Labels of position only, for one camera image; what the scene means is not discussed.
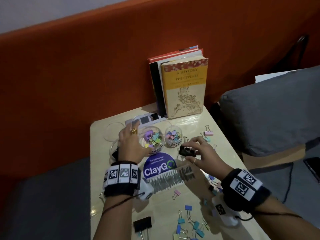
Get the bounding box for person's right hand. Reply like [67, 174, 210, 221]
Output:
[184, 136, 234, 180]

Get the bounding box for person's left hand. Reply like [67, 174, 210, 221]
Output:
[117, 123, 152, 164]

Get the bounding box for large glass bowl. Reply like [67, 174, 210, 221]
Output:
[137, 126, 166, 154]

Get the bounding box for person's right forearm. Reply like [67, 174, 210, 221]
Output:
[246, 197, 320, 240]

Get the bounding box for person's left forearm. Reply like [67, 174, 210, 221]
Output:
[93, 190, 141, 240]

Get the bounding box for empty shallow glass bowl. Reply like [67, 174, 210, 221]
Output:
[104, 121, 128, 142]

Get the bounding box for white device with black squares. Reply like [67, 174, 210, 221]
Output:
[125, 112, 167, 128]

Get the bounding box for pile of pastel clips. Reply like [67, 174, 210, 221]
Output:
[144, 130, 162, 149]

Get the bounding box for clear glass bowl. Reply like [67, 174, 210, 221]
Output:
[108, 139, 121, 166]

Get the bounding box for small glass bowl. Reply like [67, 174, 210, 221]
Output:
[164, 125, 183, 149]

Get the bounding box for brown cardboard box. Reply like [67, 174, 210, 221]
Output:
[146, 164, 213, 201]

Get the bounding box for heap of pastel clips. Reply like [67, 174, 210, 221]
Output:
[166, 130, 182, 143]

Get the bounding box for round blue sticker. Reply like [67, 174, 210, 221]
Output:
[143, 151, 178, 179]

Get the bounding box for black book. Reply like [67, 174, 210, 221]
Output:
[149, 62, 167, 118]

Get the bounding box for black left wristband with markers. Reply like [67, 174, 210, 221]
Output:
[102, 161, 142, 198]

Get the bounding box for black wristband with markers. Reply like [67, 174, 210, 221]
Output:
[221, 168, 272, 214]
[102, 161, 142, 198]

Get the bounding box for black right wristband with markers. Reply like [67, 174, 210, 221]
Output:
[221, 168, 272, 214]

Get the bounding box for scattered blue binder clips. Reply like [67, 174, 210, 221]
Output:
[172, 204, 211, 240]

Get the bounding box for yellow hardcover book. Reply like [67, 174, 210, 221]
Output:
[160, 57, 209, 119]

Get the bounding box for orange padded backrest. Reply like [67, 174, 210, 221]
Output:
[0, 0, 320, 188]

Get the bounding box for large black binder clip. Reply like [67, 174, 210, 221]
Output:
[133, 216, 153, 240]

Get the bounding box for red book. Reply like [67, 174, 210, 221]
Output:
[147, 45, 204, 65]

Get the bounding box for grey back cushion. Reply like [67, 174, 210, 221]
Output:
[219, 66, 320, 158]

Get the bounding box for dark grey seat cushion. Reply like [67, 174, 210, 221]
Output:
[0, 157, 92, 240]

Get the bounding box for white paper sheet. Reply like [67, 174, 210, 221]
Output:
[255, 68, 307, 84]

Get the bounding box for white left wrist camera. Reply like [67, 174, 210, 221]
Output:
[138, 177, 156, 202]

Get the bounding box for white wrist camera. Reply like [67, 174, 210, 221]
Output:
[138, 177, 156, 202]
[211, 197, 241, 227]

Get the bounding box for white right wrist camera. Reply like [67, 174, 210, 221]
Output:
[211, 197, 241, 227]

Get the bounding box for black left wrist cord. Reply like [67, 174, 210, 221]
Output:
[101, 193, 146, 216]

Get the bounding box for black wrist cord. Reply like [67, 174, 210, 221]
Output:
[101, 193, 146, 216]
[234, 211, 303, 222]

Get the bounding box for black right wrist cord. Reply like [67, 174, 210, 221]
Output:
[234, 211, 303, 222]

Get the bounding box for black cable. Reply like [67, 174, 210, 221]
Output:
[282, 162, 295, 203]

